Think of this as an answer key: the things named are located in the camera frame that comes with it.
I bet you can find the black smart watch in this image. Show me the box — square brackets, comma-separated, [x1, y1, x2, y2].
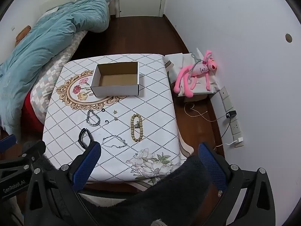
[78, 128, 94, 150]

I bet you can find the dark bead bracelet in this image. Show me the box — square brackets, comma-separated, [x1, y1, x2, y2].
[86, 109, 101, 127]

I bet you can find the silver chain necklace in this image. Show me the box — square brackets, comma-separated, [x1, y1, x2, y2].
[101, 135, 129, 149]

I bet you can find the wooden bead bracelet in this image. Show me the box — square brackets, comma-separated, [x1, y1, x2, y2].
[129, 113, 144, 143]

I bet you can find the white cardboard box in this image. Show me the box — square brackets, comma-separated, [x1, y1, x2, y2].
[90, 61, 140, 98]

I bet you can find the red blanket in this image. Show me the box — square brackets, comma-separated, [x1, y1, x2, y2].
[21, 91, 44, 133]

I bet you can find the white power strip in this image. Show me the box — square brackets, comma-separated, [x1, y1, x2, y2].
[210, 86, 244, 150]

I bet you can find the black charger plug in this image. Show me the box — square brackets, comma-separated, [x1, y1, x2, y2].
[225, 110, 237, 119]

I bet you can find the checkered bed mattress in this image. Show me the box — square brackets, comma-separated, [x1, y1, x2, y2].
[30, 31, 87, 124]

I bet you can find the teal quilt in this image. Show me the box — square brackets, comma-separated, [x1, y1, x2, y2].
[1, 0, 110, 136]

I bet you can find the patterned white tablecloth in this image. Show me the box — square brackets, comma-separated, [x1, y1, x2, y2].
[42, 54, 193, 186]

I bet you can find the white cloth covered box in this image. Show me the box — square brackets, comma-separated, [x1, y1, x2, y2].
[162, 50, 220, 102]

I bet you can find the pink panther plush toy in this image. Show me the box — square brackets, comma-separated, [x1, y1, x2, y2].
[173, 50, 217, 98]

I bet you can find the brown pillow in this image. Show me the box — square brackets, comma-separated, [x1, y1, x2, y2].
[15, 26, 31, 46]

